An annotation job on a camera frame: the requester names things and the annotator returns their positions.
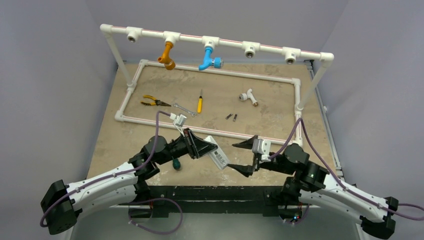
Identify white PVC pipe frame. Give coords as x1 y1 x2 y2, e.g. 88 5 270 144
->
99 24 335 126

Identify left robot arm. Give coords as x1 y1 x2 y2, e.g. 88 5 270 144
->
40 128 222 235

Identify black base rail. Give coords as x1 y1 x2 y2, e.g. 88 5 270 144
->
128 185 308 220

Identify yellow handled screwdriver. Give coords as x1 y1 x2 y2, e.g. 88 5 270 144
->
197 89 203 114

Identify white AC remote control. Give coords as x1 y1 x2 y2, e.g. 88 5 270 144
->
203 135 230 170

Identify blue plastic faucet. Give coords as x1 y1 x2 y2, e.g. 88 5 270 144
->
198 46 224 71

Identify orange plastic faucet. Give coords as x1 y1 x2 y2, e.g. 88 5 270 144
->
157 41 176 70

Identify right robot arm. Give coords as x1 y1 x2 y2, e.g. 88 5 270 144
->
229 135 399 240

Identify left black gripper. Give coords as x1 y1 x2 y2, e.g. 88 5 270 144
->
156 127 217 165

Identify green handled screwdriver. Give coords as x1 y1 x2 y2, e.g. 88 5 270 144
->
172 158 181 171

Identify small silver wrench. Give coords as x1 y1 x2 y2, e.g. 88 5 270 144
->
173 102 197 117

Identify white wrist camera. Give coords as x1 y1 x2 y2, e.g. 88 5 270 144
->
251 138 271 162
169 113 187 128

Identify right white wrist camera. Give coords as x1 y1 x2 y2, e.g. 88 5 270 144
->
251 138 271 162

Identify white plastic faucet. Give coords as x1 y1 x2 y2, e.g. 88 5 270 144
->
238 88 259 107

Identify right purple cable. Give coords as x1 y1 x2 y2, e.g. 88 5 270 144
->
268 117 424 226

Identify yellow handled pliers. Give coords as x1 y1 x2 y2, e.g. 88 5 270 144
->
140 95 172 107

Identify purple cable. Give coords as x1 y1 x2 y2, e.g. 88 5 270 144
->
39 110 184 235
268 117 424 226

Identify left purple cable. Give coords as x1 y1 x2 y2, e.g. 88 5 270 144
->
39 110 184 235

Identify aluminium table frame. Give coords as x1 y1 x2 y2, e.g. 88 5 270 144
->
61 59 370 240

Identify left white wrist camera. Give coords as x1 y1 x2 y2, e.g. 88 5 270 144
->
169 113 187 128

